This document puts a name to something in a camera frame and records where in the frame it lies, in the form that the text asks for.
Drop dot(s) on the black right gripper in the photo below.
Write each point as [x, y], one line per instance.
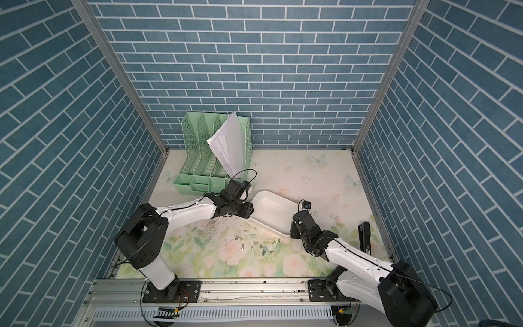
[293, 229]

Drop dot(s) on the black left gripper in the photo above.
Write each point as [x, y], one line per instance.
[246, 212]

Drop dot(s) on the white plastic storage box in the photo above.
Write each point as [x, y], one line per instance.
[273, 212]

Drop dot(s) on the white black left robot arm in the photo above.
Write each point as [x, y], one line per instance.
[142, 236]

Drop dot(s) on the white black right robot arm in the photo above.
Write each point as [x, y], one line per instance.
[393, 289]

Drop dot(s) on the floral table mat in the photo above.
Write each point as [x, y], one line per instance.
[261, 246]

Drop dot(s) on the green plastic file organizer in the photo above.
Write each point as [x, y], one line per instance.
[202, 172]

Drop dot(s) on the white paper stack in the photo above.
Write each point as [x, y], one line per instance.
[228, 144]

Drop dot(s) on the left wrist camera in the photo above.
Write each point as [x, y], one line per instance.
[238, 189]

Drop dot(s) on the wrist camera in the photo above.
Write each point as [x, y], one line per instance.
[306, 205]
[238, 189]

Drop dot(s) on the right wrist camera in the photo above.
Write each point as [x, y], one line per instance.
[306, 205]

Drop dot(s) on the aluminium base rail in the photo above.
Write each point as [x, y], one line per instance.
[229, 302]

